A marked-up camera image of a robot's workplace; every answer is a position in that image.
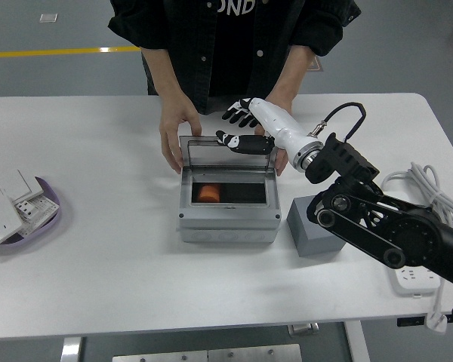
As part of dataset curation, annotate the person's left hand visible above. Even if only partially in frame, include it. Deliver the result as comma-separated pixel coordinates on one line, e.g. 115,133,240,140
254,98,294,176

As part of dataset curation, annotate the white socket module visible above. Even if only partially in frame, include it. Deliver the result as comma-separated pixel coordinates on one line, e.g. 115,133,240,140
13,195,60,231

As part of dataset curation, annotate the orange cylinder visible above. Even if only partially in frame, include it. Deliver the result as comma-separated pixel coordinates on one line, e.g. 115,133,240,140
198,183,222,203

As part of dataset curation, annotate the grey electrical box with lid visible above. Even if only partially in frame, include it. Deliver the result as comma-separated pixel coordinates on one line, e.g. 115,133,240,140
177,134,282,244

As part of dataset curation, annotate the person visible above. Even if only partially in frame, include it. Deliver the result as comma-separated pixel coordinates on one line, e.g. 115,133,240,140
107,0,362,116

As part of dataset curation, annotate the white power strip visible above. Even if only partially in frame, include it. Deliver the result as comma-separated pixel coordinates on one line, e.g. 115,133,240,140
390,265,441,297

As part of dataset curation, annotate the metal table bracket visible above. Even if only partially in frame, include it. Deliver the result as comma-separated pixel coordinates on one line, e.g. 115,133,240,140
288,322,320,336

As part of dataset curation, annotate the large white socket panel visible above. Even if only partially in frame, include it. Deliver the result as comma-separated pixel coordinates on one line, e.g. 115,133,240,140
0,194,23,252

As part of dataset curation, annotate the white table leg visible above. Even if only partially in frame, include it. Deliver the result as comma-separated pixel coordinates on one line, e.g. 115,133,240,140
60,336,84,362
343,322,371,362

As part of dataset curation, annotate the grey cube with round hole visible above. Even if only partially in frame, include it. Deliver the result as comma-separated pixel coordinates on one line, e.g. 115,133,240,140
285,195,348,258

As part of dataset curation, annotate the white power cord with plug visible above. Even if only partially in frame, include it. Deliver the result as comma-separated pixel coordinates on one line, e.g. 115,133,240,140
379,161,453,335

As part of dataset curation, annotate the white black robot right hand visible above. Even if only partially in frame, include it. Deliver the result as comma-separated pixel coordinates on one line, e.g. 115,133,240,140
214,97,324,159

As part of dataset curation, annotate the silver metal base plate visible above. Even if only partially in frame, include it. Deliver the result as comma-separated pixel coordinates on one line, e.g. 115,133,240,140
112,343,303,362

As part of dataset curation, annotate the white switch panel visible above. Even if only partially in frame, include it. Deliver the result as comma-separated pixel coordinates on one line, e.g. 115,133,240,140
0,168,46,203

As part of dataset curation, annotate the person's right hand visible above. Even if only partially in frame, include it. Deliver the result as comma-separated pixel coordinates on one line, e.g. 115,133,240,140
159,97,203,175

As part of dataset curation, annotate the purple plastic tray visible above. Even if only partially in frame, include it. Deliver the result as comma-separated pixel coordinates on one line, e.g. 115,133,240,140
0,176,61,248

